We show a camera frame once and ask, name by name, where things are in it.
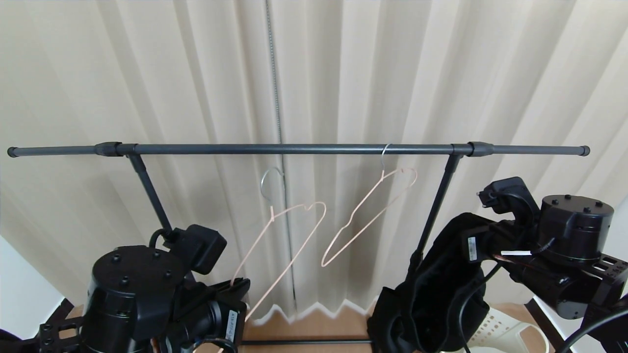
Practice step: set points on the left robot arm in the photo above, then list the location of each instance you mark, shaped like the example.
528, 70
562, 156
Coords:
132, 294

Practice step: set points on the black shorts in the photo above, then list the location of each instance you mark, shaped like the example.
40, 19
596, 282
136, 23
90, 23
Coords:
431, 294

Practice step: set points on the beige curtain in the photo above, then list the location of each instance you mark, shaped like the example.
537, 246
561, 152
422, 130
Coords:
147, 73

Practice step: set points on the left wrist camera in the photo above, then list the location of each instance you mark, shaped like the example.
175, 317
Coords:
198, 247

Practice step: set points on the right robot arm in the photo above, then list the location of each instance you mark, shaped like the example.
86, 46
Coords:
576, 230

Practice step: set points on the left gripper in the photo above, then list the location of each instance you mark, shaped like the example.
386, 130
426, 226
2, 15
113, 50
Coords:
216, 318

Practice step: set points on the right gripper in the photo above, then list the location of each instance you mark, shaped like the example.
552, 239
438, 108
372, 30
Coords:
495, 245

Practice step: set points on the pink clothes hanger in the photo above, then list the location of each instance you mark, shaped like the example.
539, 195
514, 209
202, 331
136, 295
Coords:
373, 189
298, 250

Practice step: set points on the white laundry basket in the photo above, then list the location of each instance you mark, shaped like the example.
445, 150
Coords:
510, 333

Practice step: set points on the black clothes rack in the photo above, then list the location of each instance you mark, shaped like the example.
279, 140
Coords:
294, 149

